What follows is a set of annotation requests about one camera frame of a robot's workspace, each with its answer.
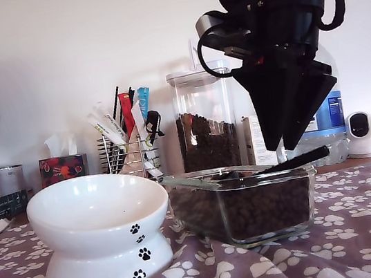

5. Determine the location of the white pack green ring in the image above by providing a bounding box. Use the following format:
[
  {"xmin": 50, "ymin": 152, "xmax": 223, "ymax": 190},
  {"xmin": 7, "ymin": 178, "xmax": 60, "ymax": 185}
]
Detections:
[{"xmin": 141, "ymin": 134, "xmax": 165, "ymax": 184}]

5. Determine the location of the black plastic measuring spoon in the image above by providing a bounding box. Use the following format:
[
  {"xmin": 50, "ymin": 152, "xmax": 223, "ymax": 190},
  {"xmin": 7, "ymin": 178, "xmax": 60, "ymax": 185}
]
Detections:
[{"xmin": 215, "ymin": 144, "xmax": 332, "ymax": 183}]

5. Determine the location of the chrome wire basket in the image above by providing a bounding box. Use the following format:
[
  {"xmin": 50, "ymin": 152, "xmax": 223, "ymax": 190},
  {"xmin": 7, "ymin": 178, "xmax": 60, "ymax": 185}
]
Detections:
[{"xmin": 95, "ymin": 129, "xmax": 167, "ymax": 190}]

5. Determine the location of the plain white sachet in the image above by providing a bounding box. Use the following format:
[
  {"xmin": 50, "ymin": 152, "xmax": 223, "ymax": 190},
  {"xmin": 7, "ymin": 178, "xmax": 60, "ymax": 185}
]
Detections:
[{"xmin": 129, "ymin": 99, "xmax": 150, "ymax": 144}]

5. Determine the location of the clear glass food container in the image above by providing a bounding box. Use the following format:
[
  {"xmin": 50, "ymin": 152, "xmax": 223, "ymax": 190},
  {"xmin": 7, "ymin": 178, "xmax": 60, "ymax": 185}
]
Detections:
[{"xmin": 160, "ymin": 153, "xmax": 327, "ymax": 260}]

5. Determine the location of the black camera cable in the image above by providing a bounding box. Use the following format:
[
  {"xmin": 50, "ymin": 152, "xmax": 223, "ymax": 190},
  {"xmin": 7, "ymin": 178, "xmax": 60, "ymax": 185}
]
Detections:
[{"xmin": 194, "ymin": 27, "xmax": 250, "ymax": 82}]

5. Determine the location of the beige paper bag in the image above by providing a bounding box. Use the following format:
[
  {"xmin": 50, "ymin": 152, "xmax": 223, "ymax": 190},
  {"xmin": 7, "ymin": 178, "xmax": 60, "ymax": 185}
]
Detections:
[{"xmin": 116, "ymin": 140, "xmax": 149, "ymax": 176}]

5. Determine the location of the brown cat food kibble heap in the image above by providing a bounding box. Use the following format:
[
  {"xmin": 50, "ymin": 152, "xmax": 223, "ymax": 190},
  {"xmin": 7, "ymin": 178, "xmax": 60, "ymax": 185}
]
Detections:
[{"xmin": 167, "ymin": 162, "xmax": 317, "ymax": 249}]

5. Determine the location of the dark printed flat carton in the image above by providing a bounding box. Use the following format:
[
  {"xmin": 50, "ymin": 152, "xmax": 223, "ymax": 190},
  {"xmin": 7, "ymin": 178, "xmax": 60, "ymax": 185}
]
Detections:
[{"xmin": 0, "ymin": 189, "xmax": 33, "ymax": 229}]

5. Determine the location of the tall clear kibble storage jar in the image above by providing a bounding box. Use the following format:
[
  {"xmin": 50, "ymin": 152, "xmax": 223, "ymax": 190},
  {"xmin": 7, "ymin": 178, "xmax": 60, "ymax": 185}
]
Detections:
[{"xmin": 160, "ymin": 33, "xmax": 247, "ymax": 185}]

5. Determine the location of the small white carton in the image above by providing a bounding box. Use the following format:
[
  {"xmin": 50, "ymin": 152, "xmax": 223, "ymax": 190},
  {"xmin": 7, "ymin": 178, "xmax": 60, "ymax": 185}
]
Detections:
[{"xmin": 240, "ymin": 113, "xmax": 271, "ymax": 169}]

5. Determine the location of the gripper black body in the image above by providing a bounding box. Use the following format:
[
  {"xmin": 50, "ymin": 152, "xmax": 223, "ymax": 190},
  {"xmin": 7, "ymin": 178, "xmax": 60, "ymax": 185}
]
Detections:
[{"xmin": 245, "ymin": 0, "xmax": 336, "ymax": 84}]

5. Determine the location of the plain white tin can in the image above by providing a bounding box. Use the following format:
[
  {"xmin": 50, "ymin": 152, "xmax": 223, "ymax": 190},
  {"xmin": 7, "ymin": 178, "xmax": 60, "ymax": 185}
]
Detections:
[{"xmin": 0, "ymin": 163, "xmax": 27, "ymax": 197}]

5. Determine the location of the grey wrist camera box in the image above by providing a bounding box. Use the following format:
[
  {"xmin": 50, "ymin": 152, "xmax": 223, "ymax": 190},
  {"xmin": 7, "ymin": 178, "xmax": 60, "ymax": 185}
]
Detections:
[{"xmin": 192, "ymin": 6, "xmax": 258, "ymax": 64}]

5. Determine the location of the grey paw print cloth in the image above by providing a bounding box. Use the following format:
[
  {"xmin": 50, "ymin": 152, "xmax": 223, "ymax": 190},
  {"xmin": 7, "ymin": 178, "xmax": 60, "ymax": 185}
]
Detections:
[{"xmin": 0, "ymin": 153, "xmax": 371, "ymax": 278}]

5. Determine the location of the small white round camera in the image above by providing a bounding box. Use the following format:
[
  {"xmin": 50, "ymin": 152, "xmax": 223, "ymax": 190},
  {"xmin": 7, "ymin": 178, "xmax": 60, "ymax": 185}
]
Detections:
[{"xmin": 342, "ymin": 109, "xmax": 371, "ymax": 160}]

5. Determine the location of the large clear water bottle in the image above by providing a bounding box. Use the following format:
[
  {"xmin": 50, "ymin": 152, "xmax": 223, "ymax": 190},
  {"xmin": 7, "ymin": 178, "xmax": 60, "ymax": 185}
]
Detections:
[{"xmin": 283, "ymin": 43, "xmax": 352, "ymax": 170}]

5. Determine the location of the white ceramic cat bowl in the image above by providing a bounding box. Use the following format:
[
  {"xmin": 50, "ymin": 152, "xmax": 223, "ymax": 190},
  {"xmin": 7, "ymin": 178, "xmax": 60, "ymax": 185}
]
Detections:
[{"xmin": 22, "ymin": 164, "xmax": 182, "ymax": 278}]

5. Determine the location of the blue sachet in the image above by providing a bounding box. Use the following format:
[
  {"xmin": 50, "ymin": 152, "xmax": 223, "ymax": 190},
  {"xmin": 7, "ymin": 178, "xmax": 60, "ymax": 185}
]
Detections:
[{"xmin": 135, "ymin": 85, "xmax": 154, "ymax": 118}]

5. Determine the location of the floral tissue box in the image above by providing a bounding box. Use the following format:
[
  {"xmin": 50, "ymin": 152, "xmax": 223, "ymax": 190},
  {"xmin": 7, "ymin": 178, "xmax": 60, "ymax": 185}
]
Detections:
[{"xmin": 34, "ymin": 129, "xmax": 91, "ymax": 189}]

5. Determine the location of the white sachet green print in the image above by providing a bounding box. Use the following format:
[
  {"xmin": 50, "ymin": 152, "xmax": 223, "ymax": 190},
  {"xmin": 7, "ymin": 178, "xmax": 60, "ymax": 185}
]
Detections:
[{"xmin": 86, "ymin": 108, "xmax": 129, "ymax": 158}]

